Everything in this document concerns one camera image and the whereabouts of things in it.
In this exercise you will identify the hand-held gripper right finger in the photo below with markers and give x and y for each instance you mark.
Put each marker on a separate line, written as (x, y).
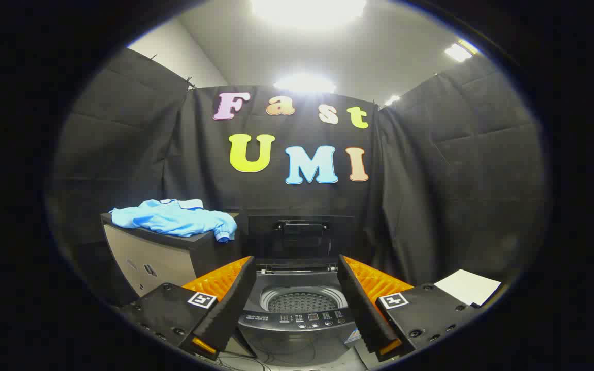
(361, 304)

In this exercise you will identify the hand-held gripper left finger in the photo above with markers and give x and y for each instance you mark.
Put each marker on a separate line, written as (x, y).
(230, 304)

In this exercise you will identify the light blue polo shirt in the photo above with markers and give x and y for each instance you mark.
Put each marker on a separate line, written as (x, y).
(173, 219)

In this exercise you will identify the dark grey cabinet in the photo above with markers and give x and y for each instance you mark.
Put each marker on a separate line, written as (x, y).
(163, 257)

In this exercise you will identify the white flat sheet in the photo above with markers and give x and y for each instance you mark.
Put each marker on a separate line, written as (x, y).
(467, 286)

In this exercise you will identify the black backdrop cloth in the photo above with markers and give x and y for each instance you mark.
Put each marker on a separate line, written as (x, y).
(431, 196)

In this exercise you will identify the small ceiling light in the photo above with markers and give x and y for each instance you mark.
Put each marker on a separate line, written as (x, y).
(392, 100)

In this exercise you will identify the oval ceiling light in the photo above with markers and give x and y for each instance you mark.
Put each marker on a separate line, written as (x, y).
(304, 84)

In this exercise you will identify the rectangular ceiling light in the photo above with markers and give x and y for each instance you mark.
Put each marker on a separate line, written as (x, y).
(459, 51)

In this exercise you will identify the large round ceiling light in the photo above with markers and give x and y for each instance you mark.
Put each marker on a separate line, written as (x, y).
(307, 11)

